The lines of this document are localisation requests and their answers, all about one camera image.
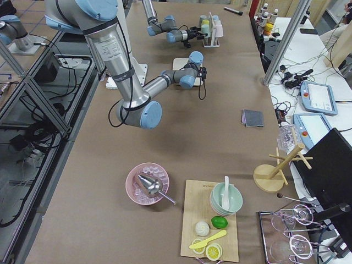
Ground near blue teach pendant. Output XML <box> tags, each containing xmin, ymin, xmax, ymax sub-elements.
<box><xmin>293</xmin><ymin>113</ymin><xmax>332</xmax><ymax>150</ymax></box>

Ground grey cup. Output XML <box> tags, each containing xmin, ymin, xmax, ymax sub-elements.
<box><xmin>200</xmin><ymin>15</ymin><xmax>208</xmax><ymax>21</ymax></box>

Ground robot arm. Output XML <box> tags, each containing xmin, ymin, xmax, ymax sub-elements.
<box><xmin>142</xmin><ymin>0</ymin><xmax>208</xmax><ymax>48</ymax></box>
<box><xmin>45</xmin><ymin>0</ymin><xmax>206</xmax><ymax>129</ymax></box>

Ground folded grey cloth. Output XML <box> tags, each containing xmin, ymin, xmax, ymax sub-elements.
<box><xmin>241</xmin><ymin>109</ymin><xmax>264</xmax><ymax>127</ymax></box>

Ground green cup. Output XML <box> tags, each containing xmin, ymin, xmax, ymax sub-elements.
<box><xmin>201</xmin><ymin>25</ymin><xmax>211</xmax><ymax>36</ymax></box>

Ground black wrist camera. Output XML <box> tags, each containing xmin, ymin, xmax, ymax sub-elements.
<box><xmin>182</xmin><ymin>40</ymin><xmax>191</xmax><ymax>48</ymax></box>

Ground yellow plastic knife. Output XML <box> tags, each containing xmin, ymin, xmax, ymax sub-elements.
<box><xmin>189</xmin><ymin>230</ymin><xmax>227</xmax><ymax>249</ymax></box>

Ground yellow cup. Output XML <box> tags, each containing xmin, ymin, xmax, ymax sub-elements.
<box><xmin>200</xmin><ymin>19</ymin><xmax>210</xmax><ymax>26</ymax></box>

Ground far blue teach pendant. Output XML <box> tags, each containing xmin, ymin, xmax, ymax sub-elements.
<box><xmin>300</xmin><ymin>80</ymin><xmax>338</xmax><ymax>116</ymax></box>

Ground wooden mug tree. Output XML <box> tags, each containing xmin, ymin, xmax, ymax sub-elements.
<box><xmin>253</xmin><ymin>128</ymin><xmax>313</xmax><ymax>193</ymax></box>

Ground clear textured glass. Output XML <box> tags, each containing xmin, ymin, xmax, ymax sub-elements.
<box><xmin>277</xmin><ymin>125</ymin><xmax>296</xmax><ymax>153</ymax></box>

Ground pink bowl with ice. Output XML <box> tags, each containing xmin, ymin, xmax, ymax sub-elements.
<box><xmin>125</xmin><ymin>162</ymin><xmax>169</xmax><ymax>205</ymax></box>

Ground wooden cutting board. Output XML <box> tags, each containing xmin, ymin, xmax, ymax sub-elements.
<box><xmin>180</xmin><ymin>180</ymin><xmax>239</xmax><ymax>262</ymax></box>

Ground black monitor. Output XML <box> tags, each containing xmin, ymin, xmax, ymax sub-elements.
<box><xmin>294</xmin><ymin>128</ymin><xmax>351</xmax><ymax>244</ymax></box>

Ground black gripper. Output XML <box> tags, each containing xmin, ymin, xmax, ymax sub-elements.
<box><xmin>186</xmin><ymin>26</ymin><xmax>210</xmax><ymax>40</ymax></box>

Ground white ceramic spoon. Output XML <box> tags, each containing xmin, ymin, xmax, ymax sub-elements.
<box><xmin>221</xmin><ymin>175</ymin><xmax>230</xmax><ymax>211</ymax></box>

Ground cream rabbit tray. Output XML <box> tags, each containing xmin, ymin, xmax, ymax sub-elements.
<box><xmin>172</xmin><ymin>58</ymin><xmax>204</xmax><ymax>87</ymax></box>

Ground green lime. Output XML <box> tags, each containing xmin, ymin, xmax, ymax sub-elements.
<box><xmin>211</xmin><ymin>216</ymin><xmax>229</xmax><ymax>229</ymax></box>

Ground aluminium frame post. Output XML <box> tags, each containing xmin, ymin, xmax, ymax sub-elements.
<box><xmin>263</xmin><ymin>0</ymin><xmax>311</xmax><ymax>86</ymax></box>

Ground white wire cup rack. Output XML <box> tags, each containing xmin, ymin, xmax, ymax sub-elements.
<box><xmin>202</xmin><ymin>12</ymin><xmax>220</xmax><ymax>48</ymax></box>

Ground black wine glass rack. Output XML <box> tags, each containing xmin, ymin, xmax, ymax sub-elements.
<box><xmin>257</xmin><ymin>193</ymin><xmax>352</xmax><ymax>264</ymax></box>

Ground lemon slice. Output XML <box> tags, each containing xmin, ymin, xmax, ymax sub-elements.
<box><xmin>205</xmin><ymin>243</ymin><xmax>223</xmax><ymax>261</ymax></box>

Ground blue teach pendant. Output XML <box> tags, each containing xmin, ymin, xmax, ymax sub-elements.
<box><xmin>300</xmin><ymin>80</ymin><xmax>338</xmax><ymax>116</ymax></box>
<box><xmin>293</xmin><ymin>113</ymin><xmax>332</xmax><ymax>150</ymax></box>

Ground stacked green bowls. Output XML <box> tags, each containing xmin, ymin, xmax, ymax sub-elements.
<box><xmin>210</xmin><ymin>182</ymin><xmax>244</xmax><ymax>217</ymax></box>

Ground pink cup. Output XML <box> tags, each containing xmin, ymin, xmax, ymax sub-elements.
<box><xmin>215</xmin><ymin>24</ymin><xmax>224</xmax><ymax>38</ymax></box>

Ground metal scoop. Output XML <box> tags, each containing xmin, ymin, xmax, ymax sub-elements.
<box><xmin>137</xmin><ymin>174</ymin><xmax>177</xmax><ymax>205</ymax></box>

